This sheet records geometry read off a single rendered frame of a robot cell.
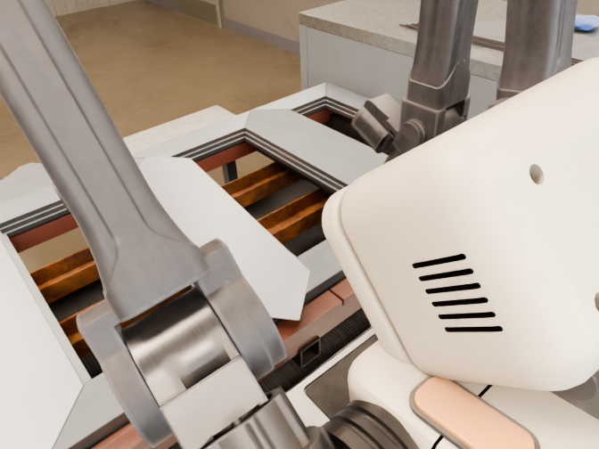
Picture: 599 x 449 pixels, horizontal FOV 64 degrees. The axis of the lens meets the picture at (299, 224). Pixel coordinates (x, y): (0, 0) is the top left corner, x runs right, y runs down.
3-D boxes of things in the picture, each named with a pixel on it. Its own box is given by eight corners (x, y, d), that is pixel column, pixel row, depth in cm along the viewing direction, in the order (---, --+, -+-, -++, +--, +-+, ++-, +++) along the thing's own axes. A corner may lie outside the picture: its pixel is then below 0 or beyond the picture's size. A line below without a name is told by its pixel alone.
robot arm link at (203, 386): (201, 483, 26) (282, 423, 28) (110, 323, 28) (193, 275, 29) (200, 453, 35) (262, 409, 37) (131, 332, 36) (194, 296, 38)
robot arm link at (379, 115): (424, 135, 58) (467, 113, 63) (365, 73, 62) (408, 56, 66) (387, 191, 68) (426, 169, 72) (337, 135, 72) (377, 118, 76)
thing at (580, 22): (595, 35, 139) (599, 24, 138) (558, 30, 144) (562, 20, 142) (601, 24, 147) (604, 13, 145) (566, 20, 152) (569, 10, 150)
